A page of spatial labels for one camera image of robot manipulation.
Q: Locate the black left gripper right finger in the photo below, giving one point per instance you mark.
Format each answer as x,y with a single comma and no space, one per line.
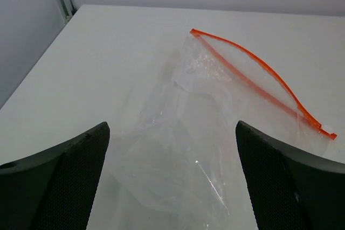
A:
289,188

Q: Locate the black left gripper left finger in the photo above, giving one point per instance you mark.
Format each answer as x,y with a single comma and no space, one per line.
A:
54,188

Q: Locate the clear zip bag orange zipper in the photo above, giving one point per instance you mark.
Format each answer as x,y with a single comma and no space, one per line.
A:
180,160

